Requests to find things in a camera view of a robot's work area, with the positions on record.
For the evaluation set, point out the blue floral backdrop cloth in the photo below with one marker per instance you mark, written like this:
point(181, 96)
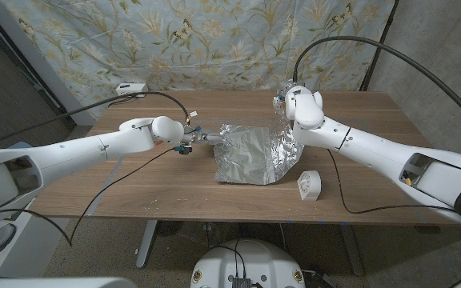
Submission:
point(214, 48)

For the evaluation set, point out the black backdrop stand pole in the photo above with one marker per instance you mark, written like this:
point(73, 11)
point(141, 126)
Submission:
point(387, 24)

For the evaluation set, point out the crinkled aluminium foil sheet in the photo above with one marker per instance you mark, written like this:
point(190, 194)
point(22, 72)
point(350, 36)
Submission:
point(250, 156)

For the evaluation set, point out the grey metal table leg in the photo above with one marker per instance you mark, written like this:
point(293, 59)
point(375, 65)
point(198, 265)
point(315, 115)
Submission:
point(352, 252)
point(147, 244)

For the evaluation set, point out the white power outlet box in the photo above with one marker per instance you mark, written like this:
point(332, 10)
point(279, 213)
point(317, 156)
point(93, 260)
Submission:
point(131, 89)

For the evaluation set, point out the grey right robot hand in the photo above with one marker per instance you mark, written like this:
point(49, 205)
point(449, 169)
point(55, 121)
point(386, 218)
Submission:
point(281, 98)

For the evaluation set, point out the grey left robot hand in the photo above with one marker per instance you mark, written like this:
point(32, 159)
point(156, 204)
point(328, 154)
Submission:
point(206, 138)

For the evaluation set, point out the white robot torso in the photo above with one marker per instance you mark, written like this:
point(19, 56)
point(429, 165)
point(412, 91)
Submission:
point(250, 260)

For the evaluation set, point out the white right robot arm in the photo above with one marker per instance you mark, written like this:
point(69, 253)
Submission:
point(374, 148)

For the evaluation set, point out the white kitchen timer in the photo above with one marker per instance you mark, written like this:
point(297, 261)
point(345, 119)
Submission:
point(309, 185)

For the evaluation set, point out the grey wall post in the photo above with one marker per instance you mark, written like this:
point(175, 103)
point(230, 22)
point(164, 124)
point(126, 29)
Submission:
point(34, 56)

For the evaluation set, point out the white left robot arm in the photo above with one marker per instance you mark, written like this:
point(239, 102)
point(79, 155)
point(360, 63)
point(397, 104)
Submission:
point(74, 150)

